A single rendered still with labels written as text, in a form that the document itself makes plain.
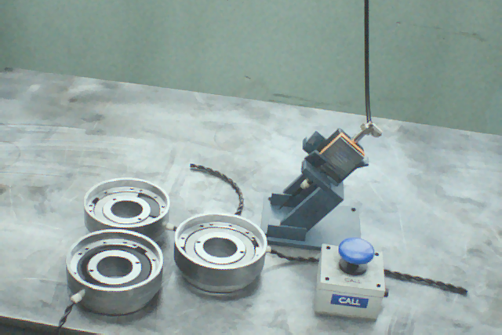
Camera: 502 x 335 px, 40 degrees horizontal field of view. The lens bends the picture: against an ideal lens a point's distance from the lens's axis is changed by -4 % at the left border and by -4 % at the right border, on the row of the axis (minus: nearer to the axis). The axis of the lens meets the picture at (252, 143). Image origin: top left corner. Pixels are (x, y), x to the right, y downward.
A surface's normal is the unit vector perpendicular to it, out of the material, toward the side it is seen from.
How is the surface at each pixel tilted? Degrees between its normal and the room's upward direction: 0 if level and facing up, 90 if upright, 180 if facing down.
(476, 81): 90
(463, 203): 0
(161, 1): 90
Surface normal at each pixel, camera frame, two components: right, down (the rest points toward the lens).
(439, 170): 0.10, -0.87
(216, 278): -0.04, 0.48
